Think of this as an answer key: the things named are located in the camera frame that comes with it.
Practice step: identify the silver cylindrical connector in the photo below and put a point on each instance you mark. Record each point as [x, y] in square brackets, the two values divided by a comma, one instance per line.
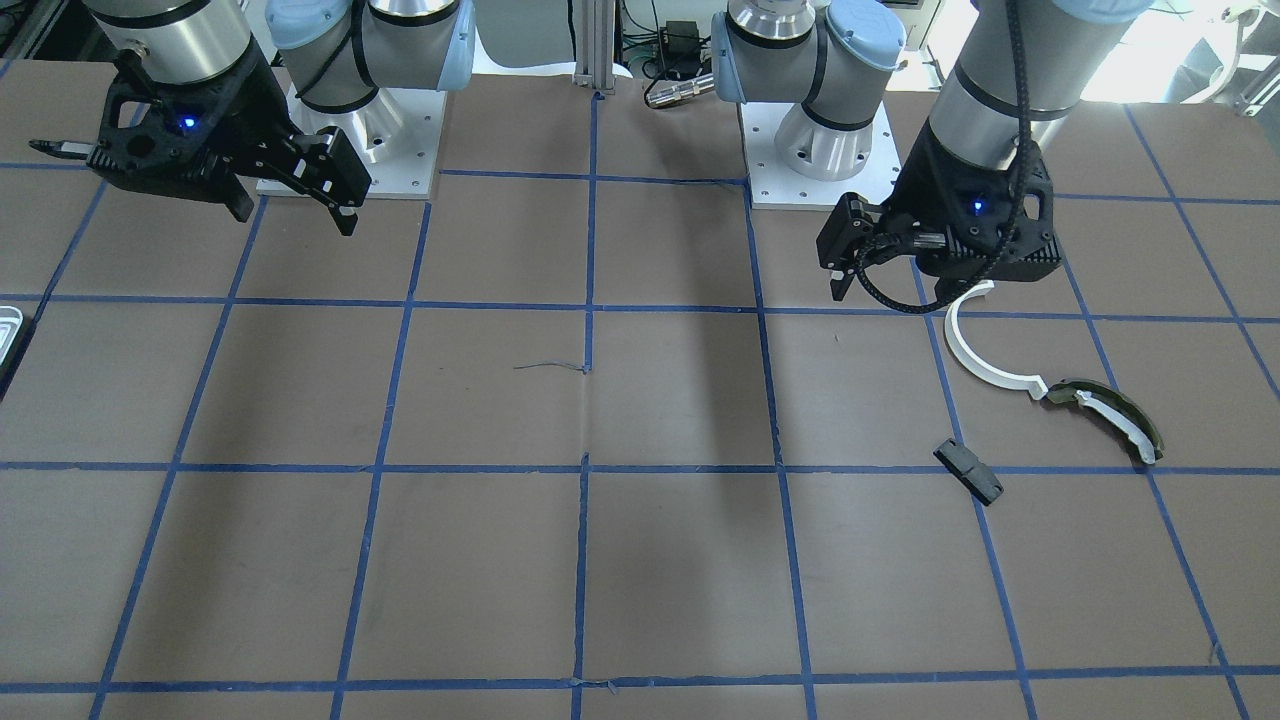
[679, 92]

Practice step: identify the ribbed metal tray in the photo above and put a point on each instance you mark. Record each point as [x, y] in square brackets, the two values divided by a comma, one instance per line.
[13, 326]

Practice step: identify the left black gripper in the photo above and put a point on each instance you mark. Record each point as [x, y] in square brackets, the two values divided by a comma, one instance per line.
[918, 188]

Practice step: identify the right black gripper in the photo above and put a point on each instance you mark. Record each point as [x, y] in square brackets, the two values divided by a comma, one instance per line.
[258, 112]

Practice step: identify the black power adapter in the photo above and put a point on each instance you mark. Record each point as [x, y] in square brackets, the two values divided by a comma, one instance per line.
[679, 40]

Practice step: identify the white curved plastic bracket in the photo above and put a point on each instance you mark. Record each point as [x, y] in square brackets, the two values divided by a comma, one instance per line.
[976, 359]

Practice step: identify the olive curved brake shoe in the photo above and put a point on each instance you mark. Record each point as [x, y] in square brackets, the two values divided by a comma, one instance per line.
[1121, 411]

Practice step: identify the aluminium frame post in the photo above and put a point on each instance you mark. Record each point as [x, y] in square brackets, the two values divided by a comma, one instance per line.
[594, 25]

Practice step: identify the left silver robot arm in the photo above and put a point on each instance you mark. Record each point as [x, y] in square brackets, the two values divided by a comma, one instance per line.
[1021, 71]

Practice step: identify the small black plastic block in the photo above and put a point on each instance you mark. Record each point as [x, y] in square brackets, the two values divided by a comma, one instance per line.
[980, 480]

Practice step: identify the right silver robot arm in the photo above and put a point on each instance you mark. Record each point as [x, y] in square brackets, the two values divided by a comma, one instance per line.
[345, 58]

